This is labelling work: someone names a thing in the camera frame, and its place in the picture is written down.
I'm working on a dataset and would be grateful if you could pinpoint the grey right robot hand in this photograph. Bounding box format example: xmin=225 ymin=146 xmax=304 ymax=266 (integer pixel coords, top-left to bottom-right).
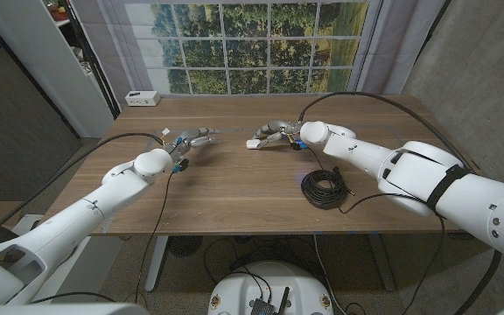
xmin=253 ymin=119 xmax=305 ymax=150

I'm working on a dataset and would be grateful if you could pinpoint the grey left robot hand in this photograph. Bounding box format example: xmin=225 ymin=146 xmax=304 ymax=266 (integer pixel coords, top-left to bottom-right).
xmin=163 ymin=127 xmax=223 ymax=162

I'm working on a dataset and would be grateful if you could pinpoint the white power outlet box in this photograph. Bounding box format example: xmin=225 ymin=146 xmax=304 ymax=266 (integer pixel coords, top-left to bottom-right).
xmin=124 ymin=90 xmax=162 ymax=108

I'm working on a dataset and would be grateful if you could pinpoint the printed window backdrop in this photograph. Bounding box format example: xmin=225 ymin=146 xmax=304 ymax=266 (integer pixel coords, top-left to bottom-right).
xmin=70 ymin=0 xmax=448 ymax=96

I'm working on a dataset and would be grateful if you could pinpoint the black round floor fan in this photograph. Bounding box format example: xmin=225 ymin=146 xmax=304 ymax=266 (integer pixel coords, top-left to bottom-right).
xmin=167 ymin=235 xmax=204 ymax=258

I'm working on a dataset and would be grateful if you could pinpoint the black backdrop stand pole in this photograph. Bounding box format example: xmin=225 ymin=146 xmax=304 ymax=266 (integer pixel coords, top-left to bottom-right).
xmin=61 ymin=0 xmax=122 ymax=119

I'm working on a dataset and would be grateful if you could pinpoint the white table leg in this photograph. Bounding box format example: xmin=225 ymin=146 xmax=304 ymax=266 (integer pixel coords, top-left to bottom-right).
xmin=144 ymin=235 xmax=170 ymax=293

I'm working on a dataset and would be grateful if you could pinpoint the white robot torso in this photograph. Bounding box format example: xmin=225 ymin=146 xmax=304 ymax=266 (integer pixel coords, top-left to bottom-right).
xmin=207 ymin=261 xmax=335 ymax=315

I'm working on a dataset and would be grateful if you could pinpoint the grey table leg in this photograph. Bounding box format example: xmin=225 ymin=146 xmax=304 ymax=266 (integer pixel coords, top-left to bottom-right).
xmin=365 ymin=234 xmax=396 ymax=293

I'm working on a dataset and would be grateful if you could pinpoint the black antenna module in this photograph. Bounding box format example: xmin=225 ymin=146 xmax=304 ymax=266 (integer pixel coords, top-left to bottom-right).
xmin=249 ymin=286 xmax=291 ymax=315

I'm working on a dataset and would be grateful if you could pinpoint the coiled black charging cable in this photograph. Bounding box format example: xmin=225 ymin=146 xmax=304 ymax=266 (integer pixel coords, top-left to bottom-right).
xmin=300 ymin=166 xmax=354 ymax=210

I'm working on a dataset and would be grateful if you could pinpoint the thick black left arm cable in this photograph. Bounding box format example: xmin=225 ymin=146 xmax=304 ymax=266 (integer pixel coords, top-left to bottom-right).
xmin=0 ymin=132 xmax=165 ymax=249

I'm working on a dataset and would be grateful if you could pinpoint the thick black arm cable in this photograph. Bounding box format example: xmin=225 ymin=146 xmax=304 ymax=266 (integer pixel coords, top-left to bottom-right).
xmin=297 ymin=91 xmax=503 ymax=315
xmin=0 ymin=132 xmax=165 ymax=249

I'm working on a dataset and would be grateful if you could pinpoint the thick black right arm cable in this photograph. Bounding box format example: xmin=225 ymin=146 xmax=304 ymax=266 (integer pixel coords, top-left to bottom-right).
xmin=297 ymin=91 xmax=503 ymax=315

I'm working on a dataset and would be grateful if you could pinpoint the thin black left wrist cable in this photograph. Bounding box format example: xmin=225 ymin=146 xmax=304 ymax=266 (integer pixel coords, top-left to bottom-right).
xmin=134 ymin=171 xmax=175 ymax=304

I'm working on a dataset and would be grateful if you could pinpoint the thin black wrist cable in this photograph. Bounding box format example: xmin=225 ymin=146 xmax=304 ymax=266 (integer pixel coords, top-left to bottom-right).
xmin=304 ymin=146 xmax=448 ymax=307
xmin=134 ymin=171 xmax=175 ymax=304

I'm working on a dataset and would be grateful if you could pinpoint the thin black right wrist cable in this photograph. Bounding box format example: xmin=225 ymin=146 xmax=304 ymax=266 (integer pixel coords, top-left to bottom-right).
xmin=304 ymin=146 xmax=448 ymax=307

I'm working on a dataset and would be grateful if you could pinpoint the black floor cable tangle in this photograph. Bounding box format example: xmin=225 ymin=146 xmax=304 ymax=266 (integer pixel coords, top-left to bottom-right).
xmin=202 ymin=235 xmax=319 ymax=285

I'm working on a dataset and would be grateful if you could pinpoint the grey floor cable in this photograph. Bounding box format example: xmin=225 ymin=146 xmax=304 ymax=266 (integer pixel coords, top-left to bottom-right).
xmin=312 ymin=234 xmax=339 ymax=314

